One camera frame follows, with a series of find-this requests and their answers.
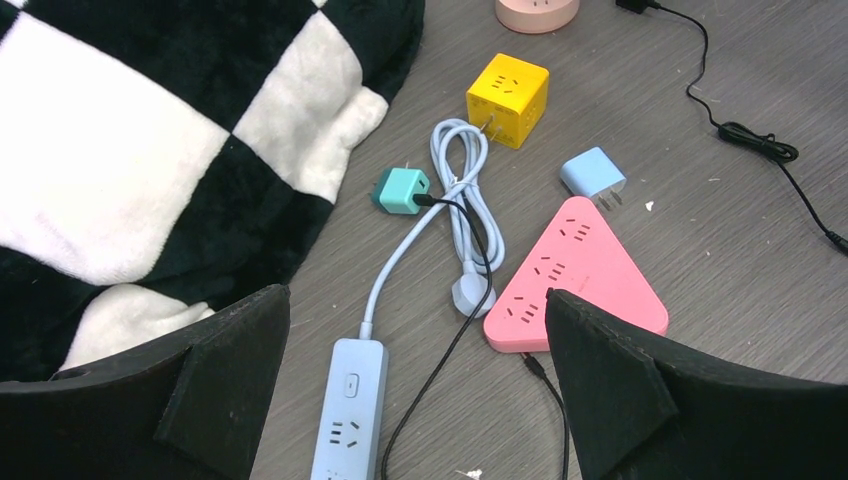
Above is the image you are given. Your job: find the light blue power strip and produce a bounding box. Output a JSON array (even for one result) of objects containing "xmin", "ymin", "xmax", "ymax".
[{"xmin": 309, "ymin": 118, "xmax": 506, "ymax": 479}]

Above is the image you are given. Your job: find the yellow cube socket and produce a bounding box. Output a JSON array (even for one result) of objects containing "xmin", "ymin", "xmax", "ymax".
[{"xmin": 466, "ymin": 53, "xmax": 550, "ymax": 149}]

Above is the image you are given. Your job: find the black white checkered pillow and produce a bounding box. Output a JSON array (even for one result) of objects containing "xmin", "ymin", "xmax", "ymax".
[{"xmin": 1, "ymin": 1, "xmax": 425, "ymax": 382}]

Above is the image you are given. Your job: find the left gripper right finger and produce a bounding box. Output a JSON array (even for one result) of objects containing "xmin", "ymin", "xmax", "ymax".
[{"xmin": 545, "ymin": 289, "xmax": 847, "ymax": 479}]

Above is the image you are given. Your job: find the pink round power strip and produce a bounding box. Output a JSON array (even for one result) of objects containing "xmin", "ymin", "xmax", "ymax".
[{"xmin": 495, "ymin": 0, "xmax": 580, "ymax": 34}]

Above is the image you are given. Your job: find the light blue plug adapter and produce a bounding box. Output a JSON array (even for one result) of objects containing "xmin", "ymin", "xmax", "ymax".
[{"xmin": 559, "ymin": 146, "xmax": 627, "ymax": 211}]

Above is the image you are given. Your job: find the pink triangular power strip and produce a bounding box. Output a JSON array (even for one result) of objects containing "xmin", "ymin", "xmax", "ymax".
[{"xmin": 483, "ymin": 196, "xmax": 669, "ymax": 353}]

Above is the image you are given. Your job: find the black power adapter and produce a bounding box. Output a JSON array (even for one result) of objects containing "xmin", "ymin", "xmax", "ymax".
[{"xmin": 614, "ymin": 0, "xmax": 847, "ymax": 256}]

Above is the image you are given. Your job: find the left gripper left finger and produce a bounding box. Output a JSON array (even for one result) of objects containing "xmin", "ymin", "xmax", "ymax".
[{"xmin": 1, "ymin": 285, "xmax": 290, "ymax": 479}]

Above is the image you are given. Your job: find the teal usb charger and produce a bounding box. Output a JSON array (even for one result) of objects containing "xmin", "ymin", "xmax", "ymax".
[{"xmin": 371, "ymin": 167, "xmax": 430, "ymax": 215}]

